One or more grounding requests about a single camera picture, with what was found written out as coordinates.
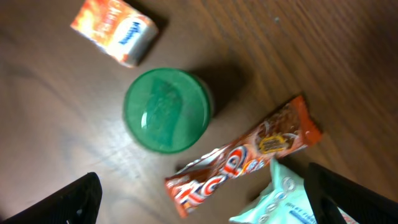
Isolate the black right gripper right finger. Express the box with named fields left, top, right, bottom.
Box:
left=304, top=162, right=397, bottom=223

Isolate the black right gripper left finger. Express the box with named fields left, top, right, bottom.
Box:
left=3, top=172, right=103, bottom=224

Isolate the mint green wipes packet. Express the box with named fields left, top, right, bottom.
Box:
left=229, top=157, right=358, bottom=224

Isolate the red chocolate bar wrapper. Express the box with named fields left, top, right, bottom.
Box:
left=165, top=95, right=322, bottom=218

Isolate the green lid jar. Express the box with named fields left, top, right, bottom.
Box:
left=123, top=68, right=215, bottom=154

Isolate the orange small box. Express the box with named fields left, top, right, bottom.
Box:
left=70, top=0, right=159, bottom=67

